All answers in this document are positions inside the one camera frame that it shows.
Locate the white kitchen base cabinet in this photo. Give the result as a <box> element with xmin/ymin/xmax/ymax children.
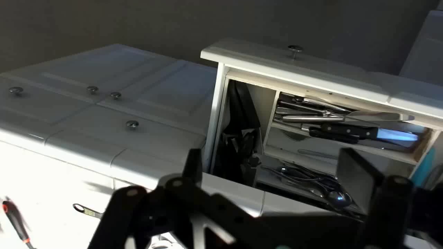
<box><xmin>0</xmin><ymin>42</ymin><xmax>219</xmax><ymax>185</ymax></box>

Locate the teal utensil handle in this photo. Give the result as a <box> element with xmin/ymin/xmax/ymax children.
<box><xmin>409</xmin><ymin>146</ymin><xmax>438</xmax><ymax>186</ymax></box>

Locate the black wire kitchen utensil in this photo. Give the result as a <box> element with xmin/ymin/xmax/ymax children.
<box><xmin>274</xmin><ymin>159</ymin><xmax>355</xmax><ymax>211</ymax></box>

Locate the silver utensil in drawer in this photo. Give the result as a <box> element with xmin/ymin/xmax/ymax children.
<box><xmin>276</xmin><ymin>109</ymin><xmax>405</xmax><ymax>124</ymax></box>

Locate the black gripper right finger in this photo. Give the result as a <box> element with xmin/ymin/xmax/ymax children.
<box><xmin>337</xmin><ymin>148</ymin><xmax>416</xmax><ymax>249</ymax></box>

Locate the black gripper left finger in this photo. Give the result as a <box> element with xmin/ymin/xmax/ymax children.
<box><xmin>88</xmin><ymin>148</ymin><xmax>219</xmax><ymax>249</ymax></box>

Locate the white open cutlery drawer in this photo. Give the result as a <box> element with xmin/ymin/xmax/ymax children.
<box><xmin>200</xmin><ymin>38</ymin><xmax>443</xmax><ymax>197</ymax></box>

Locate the white oblong utensil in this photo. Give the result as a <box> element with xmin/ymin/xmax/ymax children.
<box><xmin>72</xmin><ymin>201</ymin><xmax>104</xmax><ymax>219</ymax></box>

